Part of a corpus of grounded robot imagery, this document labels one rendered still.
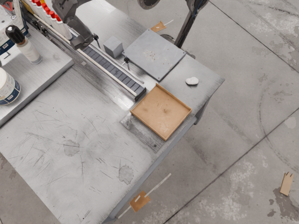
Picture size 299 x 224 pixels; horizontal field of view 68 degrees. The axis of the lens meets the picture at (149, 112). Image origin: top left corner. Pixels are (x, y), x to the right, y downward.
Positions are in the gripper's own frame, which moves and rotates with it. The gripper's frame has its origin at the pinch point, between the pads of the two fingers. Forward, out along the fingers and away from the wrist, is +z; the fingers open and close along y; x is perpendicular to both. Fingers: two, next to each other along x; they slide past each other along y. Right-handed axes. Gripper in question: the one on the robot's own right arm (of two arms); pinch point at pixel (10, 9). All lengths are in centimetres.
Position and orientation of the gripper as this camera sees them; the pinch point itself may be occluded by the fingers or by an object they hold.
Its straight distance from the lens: 169.7
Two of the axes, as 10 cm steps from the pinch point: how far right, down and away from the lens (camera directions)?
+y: 7.5, 5.9, -2.9
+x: 6.6, -7.0, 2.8
